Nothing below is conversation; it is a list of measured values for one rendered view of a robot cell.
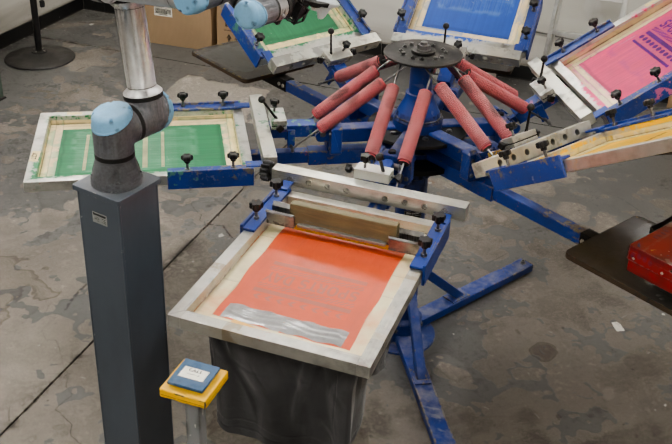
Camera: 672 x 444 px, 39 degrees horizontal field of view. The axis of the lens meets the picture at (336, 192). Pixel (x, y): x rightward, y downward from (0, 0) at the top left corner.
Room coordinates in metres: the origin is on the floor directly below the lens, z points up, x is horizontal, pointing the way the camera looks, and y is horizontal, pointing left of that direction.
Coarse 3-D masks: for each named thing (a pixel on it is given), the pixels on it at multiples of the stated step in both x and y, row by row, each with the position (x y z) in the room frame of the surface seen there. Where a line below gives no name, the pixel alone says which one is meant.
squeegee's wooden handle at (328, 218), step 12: (300, 204) 2.59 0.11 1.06; (312, 204) 2.59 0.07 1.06; (300, 216) 2.58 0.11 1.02; (312, 216) 2.57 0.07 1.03; (324, 216) 2.56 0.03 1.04; (336, 216) 2.54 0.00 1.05; (348, 216) 2.53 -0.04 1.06; (360, 216) 2.53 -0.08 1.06; (324, 228) 2.56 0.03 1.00; (336, 228) 2.54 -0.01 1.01; (348, 228) 2.53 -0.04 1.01; (360, 228) 2.52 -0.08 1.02; (372, 228) 2.50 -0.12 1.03; (384, 228) 2.49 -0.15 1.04; (396, 228) 2.48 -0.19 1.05; (384, 240) 2.49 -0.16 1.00
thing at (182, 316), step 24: (384, 216) 2.66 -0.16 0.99; (408, 216) 2.66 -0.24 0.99; (240, 240) 2.47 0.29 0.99; (216, 264) 2.33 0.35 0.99; (192, 288) 2.21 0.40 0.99; (408, 288) 2.25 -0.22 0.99; (192, 312) 2.09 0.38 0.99; (216, 336) 2.03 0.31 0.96; (240, 336) 2.00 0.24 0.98; (264, 336) 2.00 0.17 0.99; (384, 336) 2.02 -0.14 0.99; (312, 360) 1.94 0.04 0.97; (336, 360) 1.92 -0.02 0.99; (360, 360) 1.91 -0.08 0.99
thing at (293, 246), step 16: (288, 240) 2.54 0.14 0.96; (304, 240) 2.55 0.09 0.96; (320, 240) 2.55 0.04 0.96; (336, 240) 2.55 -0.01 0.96; (272, 256) 2.44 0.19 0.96; (288, 256) 2.45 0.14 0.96; (304, 256) 2.45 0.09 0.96; (320, 256) 2.46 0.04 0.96; (256, 272) 2.35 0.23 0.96; (240, 288) 2.27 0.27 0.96; (224, 304) 2.18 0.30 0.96; (256, 304) 2.19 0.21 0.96; (272, 304) 2.19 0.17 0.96
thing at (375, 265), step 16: (336, 256) 2.46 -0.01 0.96; (352, 256) 2.46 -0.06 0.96; (368, 256) 2.47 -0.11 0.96; (384, 256) 2.47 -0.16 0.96; (400, 256) 2.47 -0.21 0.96; (336, 272) 2.37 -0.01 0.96; (352, 272) 2.37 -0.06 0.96; (368, 272) 2.38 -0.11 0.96; (384, 272) 2.38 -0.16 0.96; (368, 288) 2.29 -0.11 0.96; (384, 288) 2.29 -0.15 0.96; (368, 304) 2.21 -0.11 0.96; (304, 320) 2.12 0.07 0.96; (320, 320) 2.13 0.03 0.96; (336, 320) 2.13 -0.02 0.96; (352, 320) 2.13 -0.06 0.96; (352, 336) 2.06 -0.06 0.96
